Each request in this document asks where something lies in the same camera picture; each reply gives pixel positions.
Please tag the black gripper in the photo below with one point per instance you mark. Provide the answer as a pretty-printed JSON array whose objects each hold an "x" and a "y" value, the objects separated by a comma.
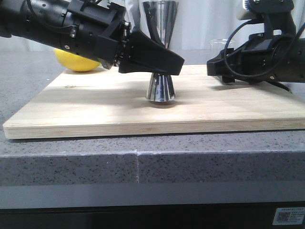
[
  {"x": 261, "y": 59},
  {"x": 98, "y": 32}
]

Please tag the steel double jigger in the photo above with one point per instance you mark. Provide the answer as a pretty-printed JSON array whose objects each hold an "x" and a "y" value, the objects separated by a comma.
[{"x": 161, "y": 88}]

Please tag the glass beaker with clear liquid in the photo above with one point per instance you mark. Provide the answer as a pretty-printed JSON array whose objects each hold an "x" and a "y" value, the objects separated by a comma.
[{"x": 216, "y": 45}]

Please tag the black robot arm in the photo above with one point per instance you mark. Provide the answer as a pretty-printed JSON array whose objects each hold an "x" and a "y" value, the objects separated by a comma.
[
  {"x": 276, "y": 17},
  {"x": 42, "y": 21}
]

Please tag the grey curtain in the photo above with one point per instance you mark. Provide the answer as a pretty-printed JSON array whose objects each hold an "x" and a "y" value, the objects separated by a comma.
[{"x": 199, "y": 21}]

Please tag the yellow lemon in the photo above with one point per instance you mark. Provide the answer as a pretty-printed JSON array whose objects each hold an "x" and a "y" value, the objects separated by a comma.
[{"x": 74, "y": 62}]

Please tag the wooden cutting board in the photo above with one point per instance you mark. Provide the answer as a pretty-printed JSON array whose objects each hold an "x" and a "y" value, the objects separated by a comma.
[{"x": 107, "y": 103}]

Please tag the white QR code label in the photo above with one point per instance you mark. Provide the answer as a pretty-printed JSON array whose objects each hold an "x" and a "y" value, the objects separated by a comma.
[{"x": 289, "y": 216}]

